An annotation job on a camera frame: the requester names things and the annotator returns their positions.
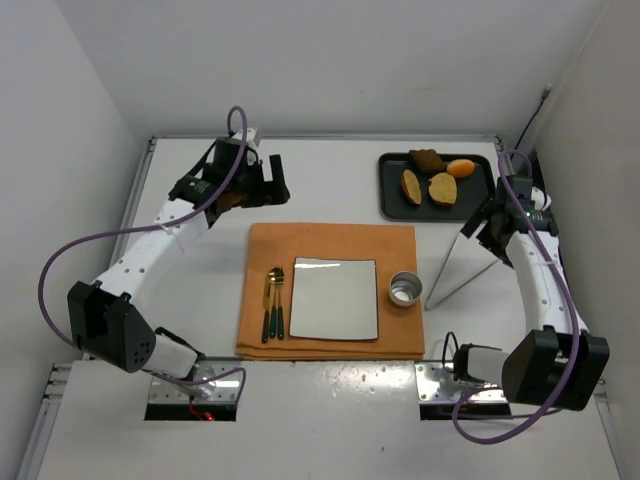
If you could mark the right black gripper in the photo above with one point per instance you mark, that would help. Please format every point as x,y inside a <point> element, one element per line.
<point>486,226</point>

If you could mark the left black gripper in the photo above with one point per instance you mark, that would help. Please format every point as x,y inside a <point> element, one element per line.
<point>263,185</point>

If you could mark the metal serving tongs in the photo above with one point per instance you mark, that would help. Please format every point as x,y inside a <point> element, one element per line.
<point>465,260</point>

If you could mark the dark brown bread piece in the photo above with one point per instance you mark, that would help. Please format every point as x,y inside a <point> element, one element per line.
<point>428,161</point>

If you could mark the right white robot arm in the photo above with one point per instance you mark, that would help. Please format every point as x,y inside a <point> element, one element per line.
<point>558,348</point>

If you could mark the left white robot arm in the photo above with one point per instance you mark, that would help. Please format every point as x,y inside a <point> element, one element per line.
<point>107,316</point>

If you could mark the bread slice middle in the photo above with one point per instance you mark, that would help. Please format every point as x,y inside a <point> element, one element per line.
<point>443,189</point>

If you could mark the bread slice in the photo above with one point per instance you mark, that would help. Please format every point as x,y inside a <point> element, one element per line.
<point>443,189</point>
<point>411,187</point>

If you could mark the bread slice left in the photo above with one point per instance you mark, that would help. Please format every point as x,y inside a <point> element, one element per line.
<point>411,187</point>

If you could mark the orange cloth placemat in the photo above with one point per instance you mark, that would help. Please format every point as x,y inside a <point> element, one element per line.
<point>392,247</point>

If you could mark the orange round bun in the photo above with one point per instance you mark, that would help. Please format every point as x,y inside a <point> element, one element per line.
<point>460,168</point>

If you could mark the white square plate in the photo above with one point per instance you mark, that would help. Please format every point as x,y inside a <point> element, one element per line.
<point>334,300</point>

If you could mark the metal cup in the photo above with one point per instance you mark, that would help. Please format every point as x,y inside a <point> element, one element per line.
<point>405,289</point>

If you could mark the gold fork green handle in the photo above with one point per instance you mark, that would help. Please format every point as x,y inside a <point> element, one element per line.
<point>280,305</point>

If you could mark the gold spoon green handle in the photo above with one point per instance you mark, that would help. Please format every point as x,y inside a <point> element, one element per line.
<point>272,327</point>

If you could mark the gold knife green handle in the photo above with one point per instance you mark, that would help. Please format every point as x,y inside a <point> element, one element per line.
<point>266,306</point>

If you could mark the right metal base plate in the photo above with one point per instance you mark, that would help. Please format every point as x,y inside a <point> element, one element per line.
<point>437,386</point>

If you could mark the metal base plate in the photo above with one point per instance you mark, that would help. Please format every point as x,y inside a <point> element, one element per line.
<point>214,382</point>
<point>437,386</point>

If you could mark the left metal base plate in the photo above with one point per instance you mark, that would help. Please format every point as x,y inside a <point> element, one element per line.
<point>214,382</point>

